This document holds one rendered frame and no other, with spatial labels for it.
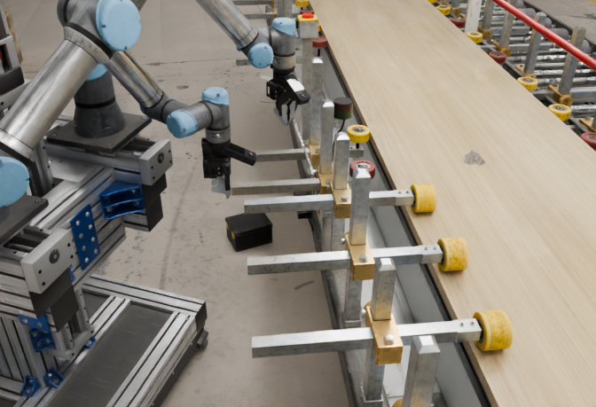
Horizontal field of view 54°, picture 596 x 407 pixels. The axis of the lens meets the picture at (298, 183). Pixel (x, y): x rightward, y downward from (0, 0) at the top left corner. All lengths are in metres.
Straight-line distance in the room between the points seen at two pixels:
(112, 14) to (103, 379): 1.30
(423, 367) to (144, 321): 1.56
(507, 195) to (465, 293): 0.47
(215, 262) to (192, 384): 0.72
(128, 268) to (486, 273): 1.90
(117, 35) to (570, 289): 1.18
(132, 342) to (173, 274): 0.66
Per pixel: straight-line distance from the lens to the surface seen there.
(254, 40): 1.78
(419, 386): 1.01
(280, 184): 1.85
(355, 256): 1.39
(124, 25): 1.39
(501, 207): 1.77
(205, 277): 2.84
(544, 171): 2.00
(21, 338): 2.09
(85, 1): 1.42
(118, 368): 2.24
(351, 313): 1.57
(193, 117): 1.64
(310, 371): 2.42
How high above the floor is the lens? 1.84
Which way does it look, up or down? 32 degrees down
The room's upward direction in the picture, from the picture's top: straight up
